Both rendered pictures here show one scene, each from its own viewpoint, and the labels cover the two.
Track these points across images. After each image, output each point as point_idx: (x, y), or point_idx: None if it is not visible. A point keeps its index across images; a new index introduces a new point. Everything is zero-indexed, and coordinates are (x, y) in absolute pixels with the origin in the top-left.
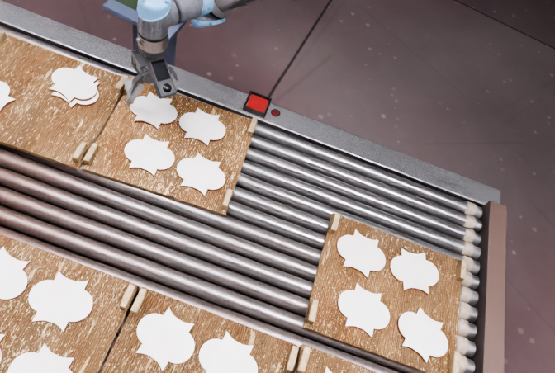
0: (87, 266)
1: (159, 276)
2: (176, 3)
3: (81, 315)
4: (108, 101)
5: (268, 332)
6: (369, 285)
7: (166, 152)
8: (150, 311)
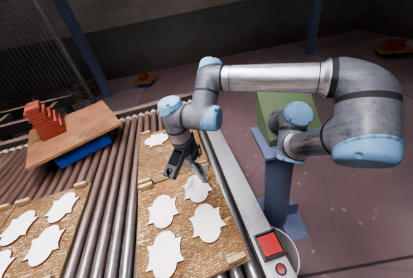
0: (75, 240)
1: None
2: (181, 111)
3: (32, 262)
4: (187, 168)
5: None
6: None
7: (169, 217)
8: None
